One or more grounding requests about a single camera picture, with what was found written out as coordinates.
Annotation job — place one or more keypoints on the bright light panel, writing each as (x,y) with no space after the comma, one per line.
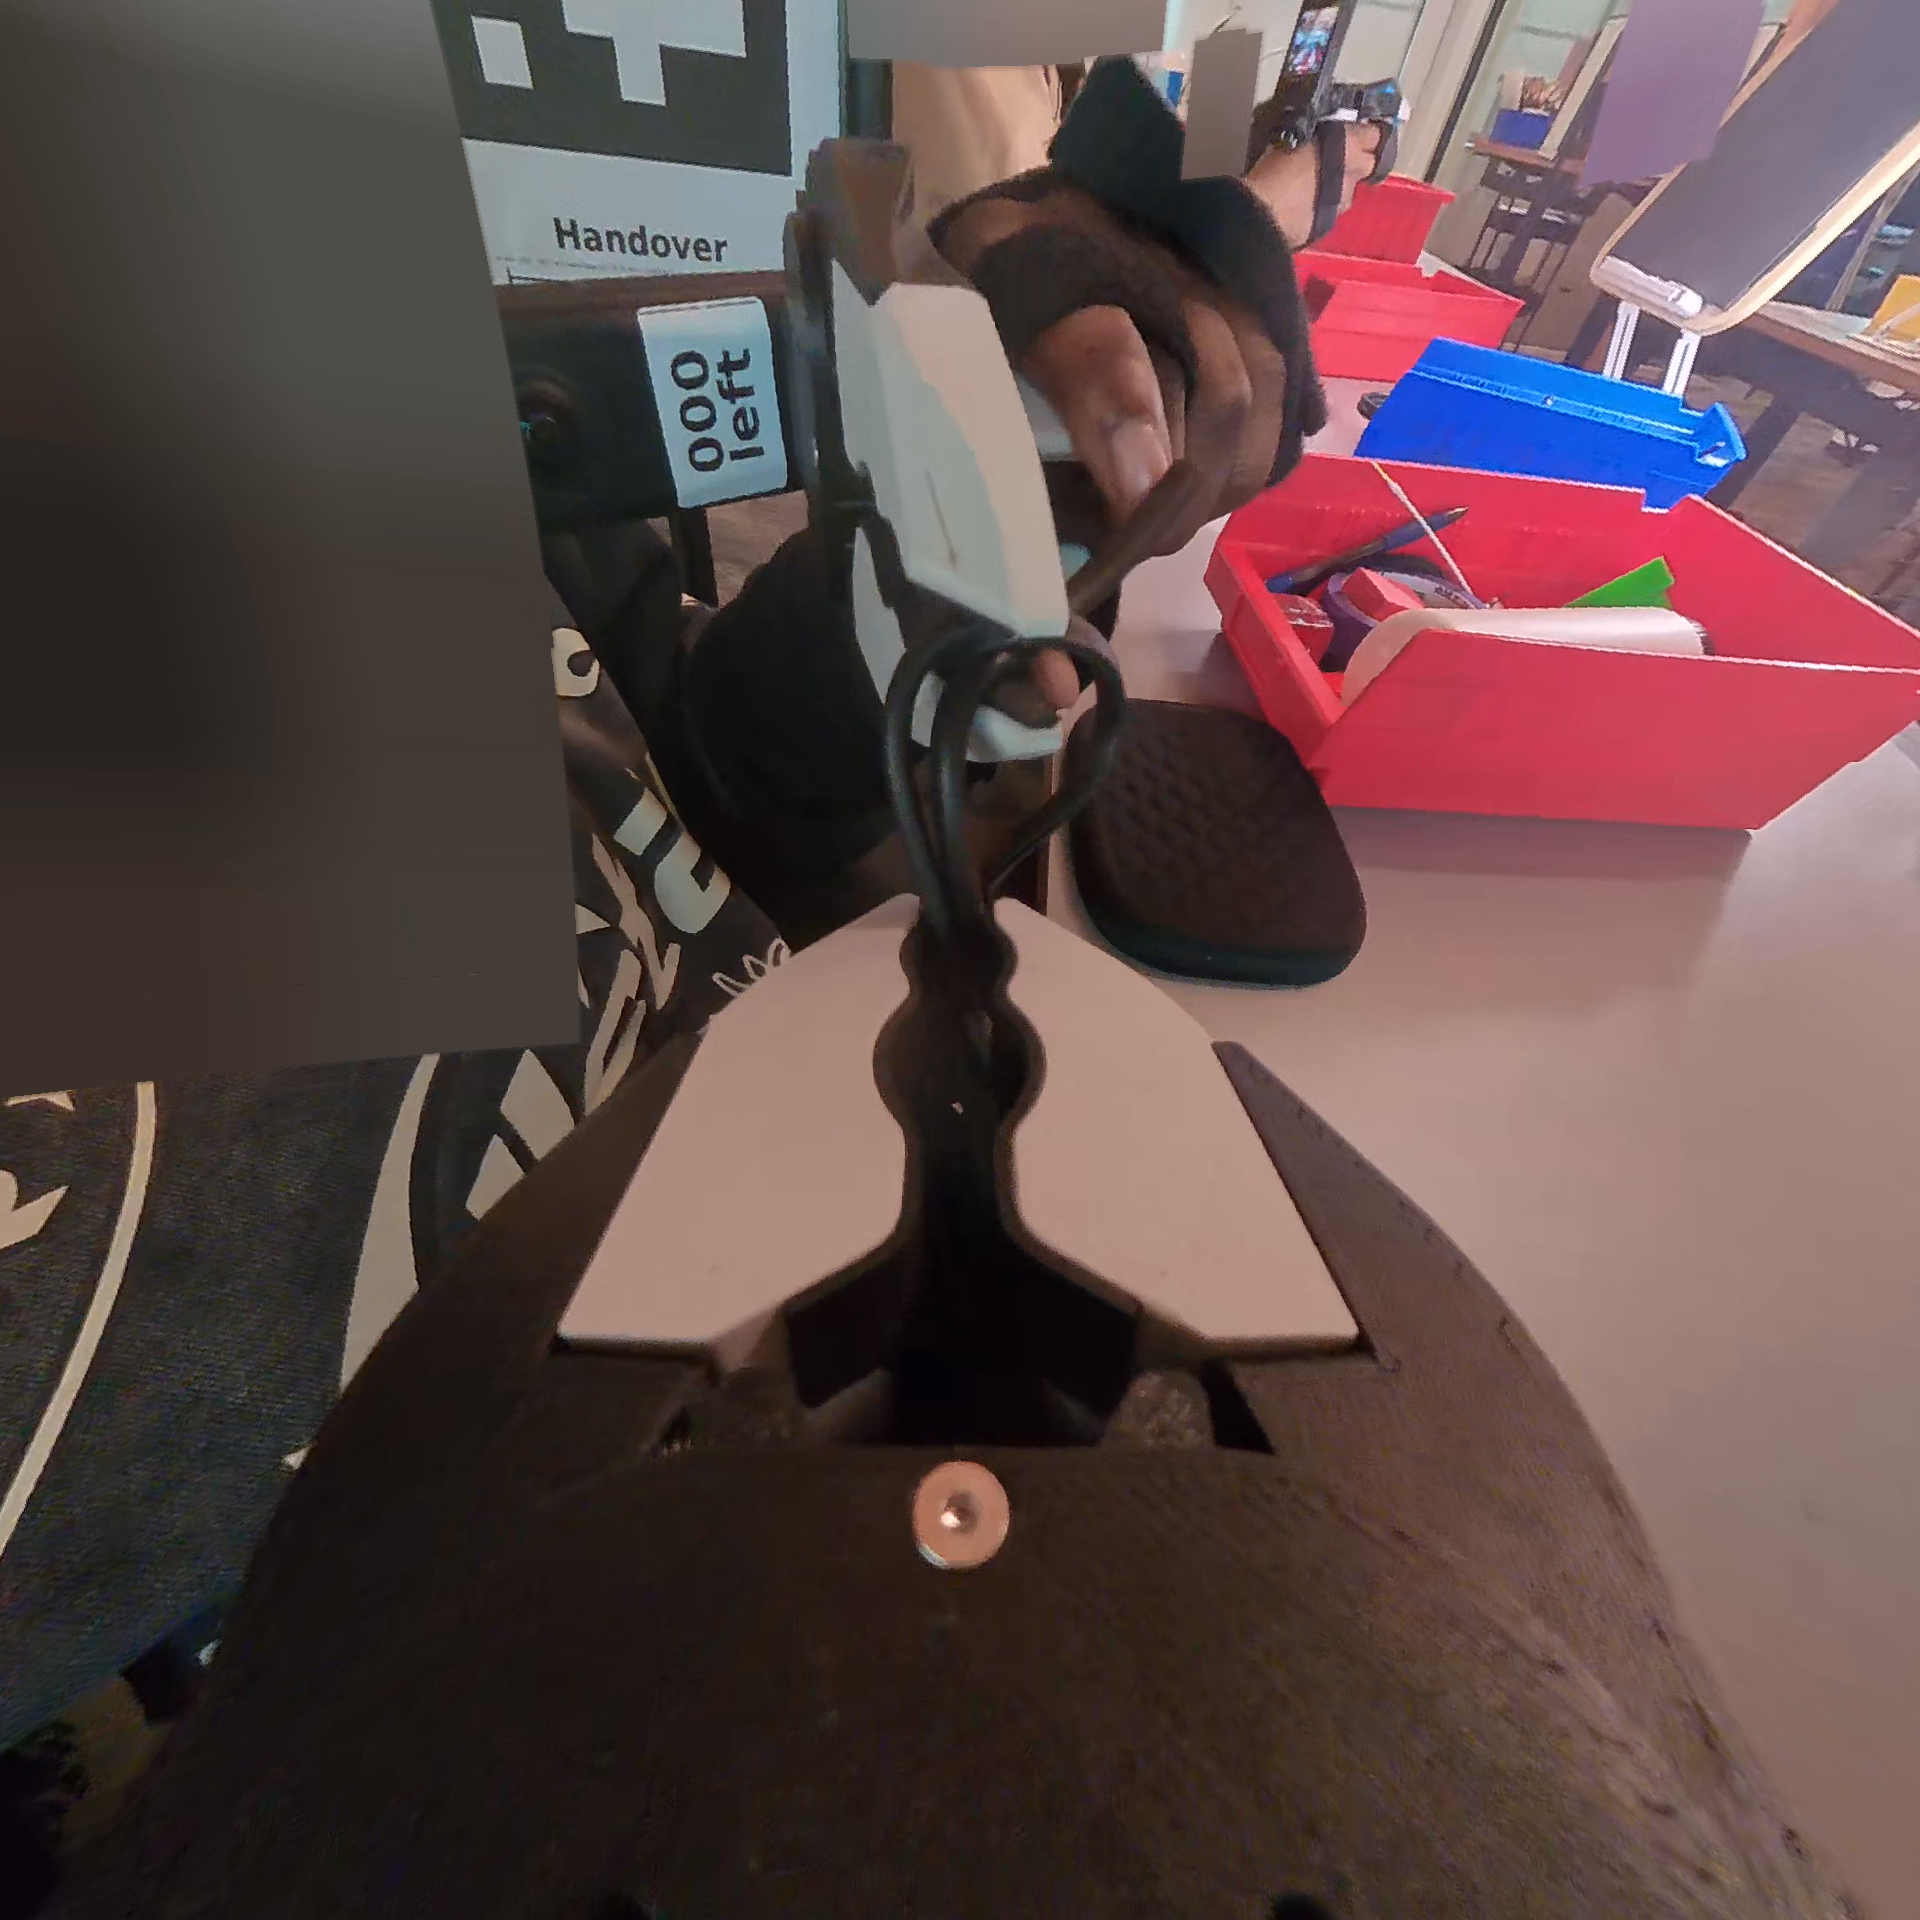
(1773,152)

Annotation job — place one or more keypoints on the red plastic bin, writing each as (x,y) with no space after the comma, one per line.
(1622,720)

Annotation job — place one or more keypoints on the printed marker sign board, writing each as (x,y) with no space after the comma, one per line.
(646,152)

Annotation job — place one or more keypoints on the black dimpled pad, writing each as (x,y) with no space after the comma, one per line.
(1218,841)

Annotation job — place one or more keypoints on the blue plastic bin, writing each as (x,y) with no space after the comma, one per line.
(1546,422)

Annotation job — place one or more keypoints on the small red bin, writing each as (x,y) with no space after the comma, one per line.
(1404,287)

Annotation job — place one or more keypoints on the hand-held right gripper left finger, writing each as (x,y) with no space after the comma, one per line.
(751,1187)

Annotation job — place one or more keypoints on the black rubber loop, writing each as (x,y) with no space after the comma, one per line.
(939,781)

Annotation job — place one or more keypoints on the person's left hand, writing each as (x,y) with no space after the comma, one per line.
(1156,376)

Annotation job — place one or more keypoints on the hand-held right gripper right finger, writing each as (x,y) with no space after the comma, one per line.
(1179,1187)

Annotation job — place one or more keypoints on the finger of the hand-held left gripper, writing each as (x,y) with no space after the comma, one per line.
(957,451)
(1007,697)

